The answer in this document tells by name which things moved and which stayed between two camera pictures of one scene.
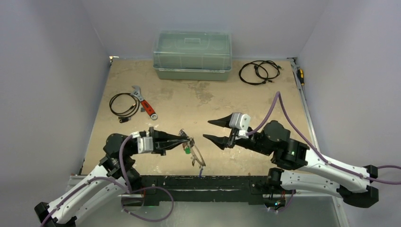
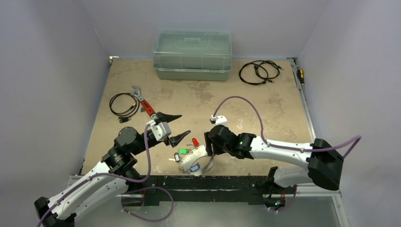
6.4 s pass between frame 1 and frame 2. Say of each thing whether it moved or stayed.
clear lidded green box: stayed
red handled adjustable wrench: stayed
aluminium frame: stayed
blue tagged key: moved
